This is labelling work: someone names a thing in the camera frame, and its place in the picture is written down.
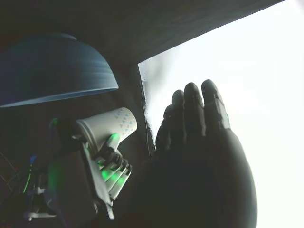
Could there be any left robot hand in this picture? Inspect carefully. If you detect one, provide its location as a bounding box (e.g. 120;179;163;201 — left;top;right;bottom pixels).
123;79;258;228

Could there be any white paper cup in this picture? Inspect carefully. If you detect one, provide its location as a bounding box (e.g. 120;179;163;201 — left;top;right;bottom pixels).
76;107;138;155

